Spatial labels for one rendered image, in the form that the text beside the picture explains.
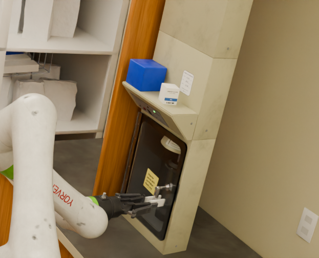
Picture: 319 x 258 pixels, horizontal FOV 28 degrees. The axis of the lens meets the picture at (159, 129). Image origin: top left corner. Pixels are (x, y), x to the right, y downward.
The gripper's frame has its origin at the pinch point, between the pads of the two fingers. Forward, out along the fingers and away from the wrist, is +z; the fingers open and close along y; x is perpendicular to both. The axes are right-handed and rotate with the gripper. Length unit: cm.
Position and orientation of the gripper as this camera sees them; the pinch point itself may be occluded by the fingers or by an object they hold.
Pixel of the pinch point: (154, 201)
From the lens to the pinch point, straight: 234.1
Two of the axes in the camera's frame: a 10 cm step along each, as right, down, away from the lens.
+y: -5.5, -4.7, 7.0
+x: -2.5, 8.8, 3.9
